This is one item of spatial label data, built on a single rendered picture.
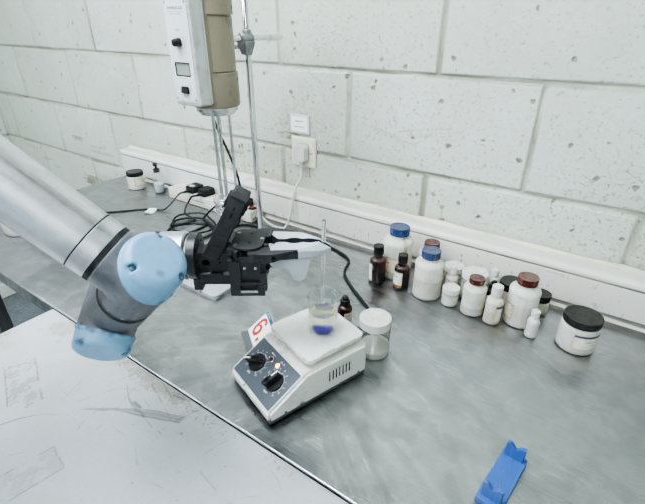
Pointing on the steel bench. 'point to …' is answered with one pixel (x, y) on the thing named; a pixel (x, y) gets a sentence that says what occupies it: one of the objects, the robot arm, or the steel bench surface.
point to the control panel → (267, 374)
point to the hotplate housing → (301, 392)
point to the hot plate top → (296, 333)
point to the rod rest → (502, 476)
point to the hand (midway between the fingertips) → (322, 243)
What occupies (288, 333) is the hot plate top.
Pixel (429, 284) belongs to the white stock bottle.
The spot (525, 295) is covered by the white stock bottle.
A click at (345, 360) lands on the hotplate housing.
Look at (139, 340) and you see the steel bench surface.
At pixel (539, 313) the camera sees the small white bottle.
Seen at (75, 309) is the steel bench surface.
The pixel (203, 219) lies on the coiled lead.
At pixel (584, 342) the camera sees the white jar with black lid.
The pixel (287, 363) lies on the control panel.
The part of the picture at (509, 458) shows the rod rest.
